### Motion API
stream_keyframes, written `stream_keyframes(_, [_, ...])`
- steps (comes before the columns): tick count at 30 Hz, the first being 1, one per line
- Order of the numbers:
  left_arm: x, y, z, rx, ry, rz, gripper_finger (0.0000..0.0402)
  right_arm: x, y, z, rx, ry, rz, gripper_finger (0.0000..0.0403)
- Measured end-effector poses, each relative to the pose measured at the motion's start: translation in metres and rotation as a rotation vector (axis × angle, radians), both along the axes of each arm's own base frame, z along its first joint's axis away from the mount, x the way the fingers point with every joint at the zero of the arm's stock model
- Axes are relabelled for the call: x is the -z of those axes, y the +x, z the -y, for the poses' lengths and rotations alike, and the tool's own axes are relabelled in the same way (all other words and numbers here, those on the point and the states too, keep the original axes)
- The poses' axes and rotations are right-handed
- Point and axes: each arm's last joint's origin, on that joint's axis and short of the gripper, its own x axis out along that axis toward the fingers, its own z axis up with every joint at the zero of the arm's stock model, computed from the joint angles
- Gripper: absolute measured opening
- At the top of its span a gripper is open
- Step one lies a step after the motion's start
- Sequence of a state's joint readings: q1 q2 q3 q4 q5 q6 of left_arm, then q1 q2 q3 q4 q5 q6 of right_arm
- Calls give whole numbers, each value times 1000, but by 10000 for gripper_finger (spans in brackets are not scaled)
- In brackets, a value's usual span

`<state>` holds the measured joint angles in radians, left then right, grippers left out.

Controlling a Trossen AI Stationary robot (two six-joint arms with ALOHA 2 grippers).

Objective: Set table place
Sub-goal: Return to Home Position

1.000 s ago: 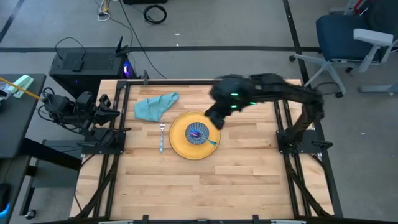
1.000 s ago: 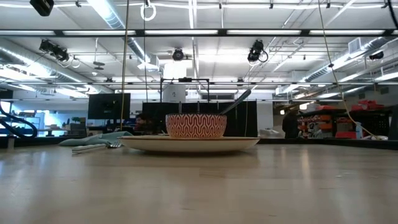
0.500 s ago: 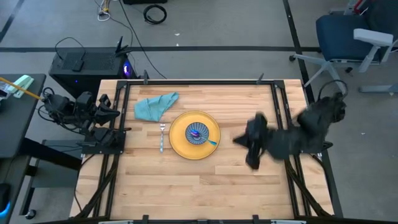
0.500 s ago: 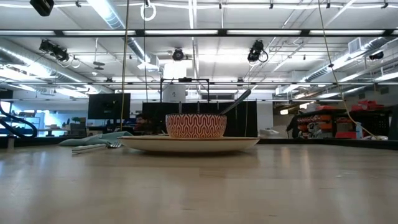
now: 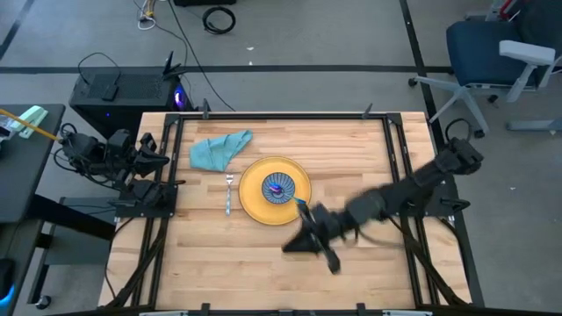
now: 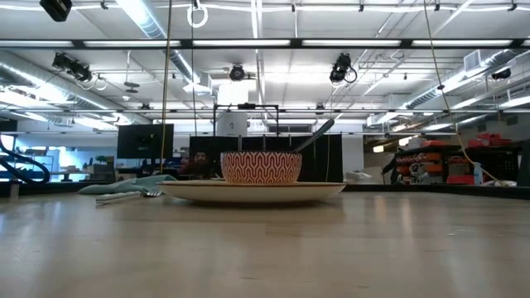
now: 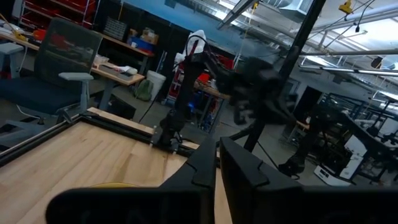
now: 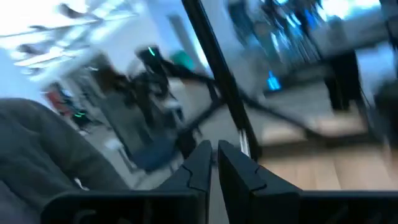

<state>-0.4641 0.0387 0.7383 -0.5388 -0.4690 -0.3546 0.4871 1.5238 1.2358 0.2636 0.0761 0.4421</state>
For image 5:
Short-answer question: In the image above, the red patterned bowl blue inside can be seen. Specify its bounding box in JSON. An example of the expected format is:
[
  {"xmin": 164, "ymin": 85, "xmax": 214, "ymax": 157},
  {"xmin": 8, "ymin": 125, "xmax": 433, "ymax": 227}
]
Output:
[{"xmin": 261, "ymin": 171, "xmax": 297, "ymax": 205}]

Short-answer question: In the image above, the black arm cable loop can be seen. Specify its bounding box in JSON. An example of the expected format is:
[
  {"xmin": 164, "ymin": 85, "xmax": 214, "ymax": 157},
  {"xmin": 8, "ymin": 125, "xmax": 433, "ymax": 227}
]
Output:
[{"xmin": 444, "ymin": 117, "xmax": 473, "ymax": 144}]

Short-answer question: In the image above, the black computer tower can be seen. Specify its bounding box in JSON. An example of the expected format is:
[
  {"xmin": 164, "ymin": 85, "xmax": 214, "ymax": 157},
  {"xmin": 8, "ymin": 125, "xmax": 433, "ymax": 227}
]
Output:
[{"xmin": 68, "ymin": 65, "xmax": 194, "ymax": 146}]

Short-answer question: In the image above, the black side desk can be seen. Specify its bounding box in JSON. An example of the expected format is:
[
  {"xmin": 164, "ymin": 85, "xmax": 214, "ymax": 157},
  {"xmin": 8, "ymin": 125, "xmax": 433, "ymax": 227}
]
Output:
[{"xmin": 0, "ymin": 104, "xmax": 118, "ymax": 316}]

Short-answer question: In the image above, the long black floor cable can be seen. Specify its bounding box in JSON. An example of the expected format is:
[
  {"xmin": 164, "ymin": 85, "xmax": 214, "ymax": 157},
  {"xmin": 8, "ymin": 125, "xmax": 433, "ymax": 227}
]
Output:
[{"xmin": 166, "ymin": 0, "xmax": 238, "ymax": 113}]

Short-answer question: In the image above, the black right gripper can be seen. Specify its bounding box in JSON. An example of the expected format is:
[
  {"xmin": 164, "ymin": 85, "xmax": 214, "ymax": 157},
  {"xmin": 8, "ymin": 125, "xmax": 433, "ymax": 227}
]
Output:
[{"xmin": 297, "ymin": 202, "xmax": 359, "ymax": 276}]

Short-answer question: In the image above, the coiled black cable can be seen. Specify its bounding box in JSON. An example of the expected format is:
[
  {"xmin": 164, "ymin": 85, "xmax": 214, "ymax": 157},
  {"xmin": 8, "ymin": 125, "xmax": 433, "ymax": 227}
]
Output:
[{"xmin": 201, "ymin": 5, "xmax": 237, "ymax": 35}]

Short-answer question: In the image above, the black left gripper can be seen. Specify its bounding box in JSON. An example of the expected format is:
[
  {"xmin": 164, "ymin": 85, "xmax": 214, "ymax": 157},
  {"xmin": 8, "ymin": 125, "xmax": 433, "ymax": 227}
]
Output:
[{"xmin": 106, "ymin": 129, "xmax": 171, "ymax": 170}]

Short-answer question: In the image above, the yellow ceramic plate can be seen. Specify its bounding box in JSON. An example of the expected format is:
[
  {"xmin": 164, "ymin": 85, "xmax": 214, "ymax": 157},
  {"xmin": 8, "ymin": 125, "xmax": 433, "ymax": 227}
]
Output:
[{"xmin": 238, "ymin": 155, "xmax": 313, "ymax": 226}]

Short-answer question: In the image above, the blue office chair white frame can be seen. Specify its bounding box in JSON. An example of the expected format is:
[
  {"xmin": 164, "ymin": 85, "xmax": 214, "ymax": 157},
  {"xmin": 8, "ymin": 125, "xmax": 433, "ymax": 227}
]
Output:
[{"xmin": 407, "ymin": 0, "xmax": 562, "ymax": 140}]

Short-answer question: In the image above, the mint green stapler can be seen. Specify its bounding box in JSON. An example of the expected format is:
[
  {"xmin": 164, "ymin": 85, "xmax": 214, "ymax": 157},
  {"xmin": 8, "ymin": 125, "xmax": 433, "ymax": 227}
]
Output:
[{"xmin": 11, "ymin": 104, "xmax": 49, "ymax": 140}]

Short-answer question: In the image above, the small black adapter box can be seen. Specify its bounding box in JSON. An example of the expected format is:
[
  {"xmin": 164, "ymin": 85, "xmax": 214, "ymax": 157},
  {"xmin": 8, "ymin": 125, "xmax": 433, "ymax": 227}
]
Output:
[{"xmin": 101, "ymin": 83, "xmax": 120, "ymax": 103}]

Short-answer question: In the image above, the white cable bundle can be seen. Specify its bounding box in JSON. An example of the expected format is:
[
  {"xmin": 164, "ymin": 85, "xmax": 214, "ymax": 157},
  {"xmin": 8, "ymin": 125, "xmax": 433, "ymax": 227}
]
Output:
[{"xmin": 136, "ymin": 0, "xmax": 158, "ymax": 31}]

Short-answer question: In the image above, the yellow arm cable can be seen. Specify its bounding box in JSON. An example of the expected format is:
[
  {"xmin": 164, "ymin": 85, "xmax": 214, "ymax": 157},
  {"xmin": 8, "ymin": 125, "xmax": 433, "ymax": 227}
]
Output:
[{"xmin": 0, "ymin": 108, "xmax": 61, "ymax": 142}]

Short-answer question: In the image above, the teal cloth napkin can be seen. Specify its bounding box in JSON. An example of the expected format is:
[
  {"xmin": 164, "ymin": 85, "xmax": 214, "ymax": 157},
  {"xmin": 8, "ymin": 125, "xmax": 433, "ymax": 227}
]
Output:
[{"xmin": 188, "ymin": 129, "xmax": 255, "ymax": 173}]

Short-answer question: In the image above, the black aluminium table frame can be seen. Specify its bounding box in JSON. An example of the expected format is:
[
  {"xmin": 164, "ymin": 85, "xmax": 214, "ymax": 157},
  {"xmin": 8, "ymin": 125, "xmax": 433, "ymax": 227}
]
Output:
[{"xmin": 98, "ymin": 111, "xmax": 484, "ymax": 316}]

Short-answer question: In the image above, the purple spoon teal handle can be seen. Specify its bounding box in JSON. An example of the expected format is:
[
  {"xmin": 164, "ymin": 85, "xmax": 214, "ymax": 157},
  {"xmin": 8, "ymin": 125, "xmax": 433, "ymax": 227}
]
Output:
[{"xmin": 268, "ymin": 183, "xmax": 307, "ymax": 205}]

